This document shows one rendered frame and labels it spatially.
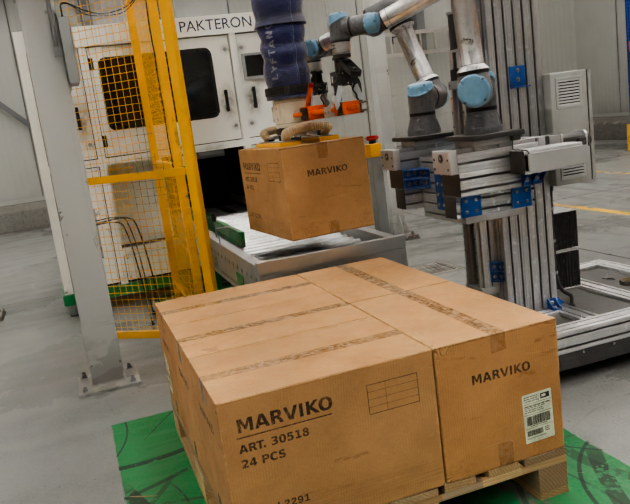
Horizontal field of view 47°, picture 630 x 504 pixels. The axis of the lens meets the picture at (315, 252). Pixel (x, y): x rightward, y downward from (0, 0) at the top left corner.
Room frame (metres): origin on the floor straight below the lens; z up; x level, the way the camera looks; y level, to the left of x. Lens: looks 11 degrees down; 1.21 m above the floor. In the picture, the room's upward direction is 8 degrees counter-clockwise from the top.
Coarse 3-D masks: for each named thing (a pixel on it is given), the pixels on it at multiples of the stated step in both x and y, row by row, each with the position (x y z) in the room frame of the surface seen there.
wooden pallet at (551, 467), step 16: (176, 416) 2.68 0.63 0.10; (192, 448) 2.30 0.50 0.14; (560, 448) 1.96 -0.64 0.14; (192, 464) 2.42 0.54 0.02; (512, 464) 1.90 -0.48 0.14; (528, 464) 1.92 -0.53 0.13; (544, 464) 1.94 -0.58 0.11; (560, 464) 1.95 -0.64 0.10; (464, 480) 1.86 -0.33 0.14; (480, 480) 1.88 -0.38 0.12; (496, 480) 1.89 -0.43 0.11; (528, 480) 1.98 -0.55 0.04; (544, 480) 1.94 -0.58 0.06; (560, 480) 1.95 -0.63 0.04; (208, 496) 2.16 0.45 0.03; (416, 496) 1.81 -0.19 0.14; (432, 496) 1.82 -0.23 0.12; (448, 496) 1.84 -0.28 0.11; (544, 496) 1.94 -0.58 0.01
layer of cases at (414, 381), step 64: (192, 320) 2.45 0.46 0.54; (256, 320) 2.34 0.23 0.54; (320, 320) 2.24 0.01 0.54; (384, 320) 2.15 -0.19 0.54; (448, 320) 2.07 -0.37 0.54; (512, 320) 1.99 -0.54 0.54; (192, 384) 2.02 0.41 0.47; (256, 384) 1.75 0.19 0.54; (320, 384) 1.74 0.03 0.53; (384, 384) 1.79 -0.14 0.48; (448, 384) 1.85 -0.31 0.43; (512, 384) 1.91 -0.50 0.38; (256, 448) 1.68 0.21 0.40; (320, 448) 1.73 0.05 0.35; (384, 448) 1.79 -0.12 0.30; (448, 448) 1.85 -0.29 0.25; (512, 448) 1.91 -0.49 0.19
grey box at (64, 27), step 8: (64, 16) 3.44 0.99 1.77; (64, 24) 3.44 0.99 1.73; (64, 32) 3.43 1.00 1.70; (64, 40) 3.43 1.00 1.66; (72, 40) 3.45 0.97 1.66; (64, 48) 3.43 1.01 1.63; (72, 48) 3.44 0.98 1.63; (64, 56) 3.45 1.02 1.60; (72, 56) 3.44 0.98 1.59; (72, 64) 3.44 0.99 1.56; (72, 72) 3.43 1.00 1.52; (72, 80) 3.43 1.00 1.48; (80, 80) 3.46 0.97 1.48
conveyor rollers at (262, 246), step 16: (240, 224) 4.67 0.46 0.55; (256, 240) 3.96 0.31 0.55; (272, 240) 3.89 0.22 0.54; (288, 240) 3.82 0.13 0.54; (304, 240) 3.76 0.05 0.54; (320, 240) 3.69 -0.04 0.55; (336, 240) 3.62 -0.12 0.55; (352, 240) 3.56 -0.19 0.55; (256, 256) 3.49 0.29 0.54; (272, 256) 3.42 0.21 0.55
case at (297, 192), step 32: (256, 160) 3.36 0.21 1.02; (288, 160) 3.06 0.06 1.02; (320, 160) 3.12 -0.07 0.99; (352, 160) 3.17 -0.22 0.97; (256, 192) 3.42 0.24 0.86; (288, 192) 3.06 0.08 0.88; (320, 192) 3.11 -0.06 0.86; (352, 192) 3.17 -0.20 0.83; (256, 224) 3.50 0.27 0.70; (288, 224) 3.07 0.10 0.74; (320, 224) 3.10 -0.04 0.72; (352, 224) 3.16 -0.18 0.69
